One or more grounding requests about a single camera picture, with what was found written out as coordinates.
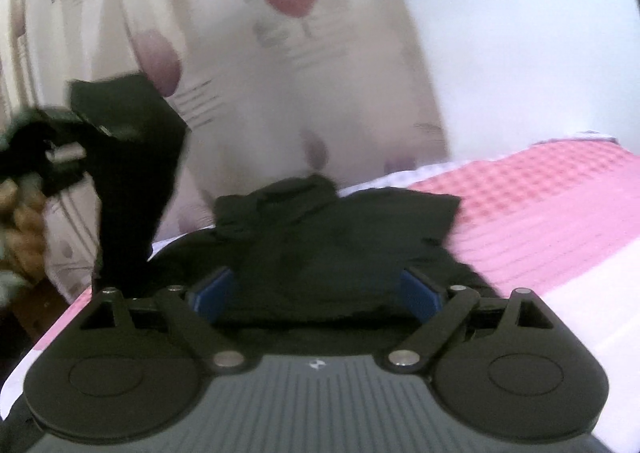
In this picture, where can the pink checkered bed sheet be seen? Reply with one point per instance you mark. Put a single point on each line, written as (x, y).
(550, 213)

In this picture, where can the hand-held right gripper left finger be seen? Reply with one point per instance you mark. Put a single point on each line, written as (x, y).
(212, 292)

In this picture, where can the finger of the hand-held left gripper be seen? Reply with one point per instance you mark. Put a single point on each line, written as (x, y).
(75, 158)

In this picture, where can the person's left forearm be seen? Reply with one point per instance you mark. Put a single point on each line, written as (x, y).
(20, 228)

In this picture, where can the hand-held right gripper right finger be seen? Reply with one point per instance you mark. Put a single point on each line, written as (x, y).
(422, 294)

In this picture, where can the beige leaf print curtain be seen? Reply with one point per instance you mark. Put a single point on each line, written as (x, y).
(240, 98)

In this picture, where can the brown wooden furniture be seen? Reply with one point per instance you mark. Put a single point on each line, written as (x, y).
(35, 308)

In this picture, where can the black cloth garment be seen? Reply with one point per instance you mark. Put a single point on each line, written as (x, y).
(325, 243)

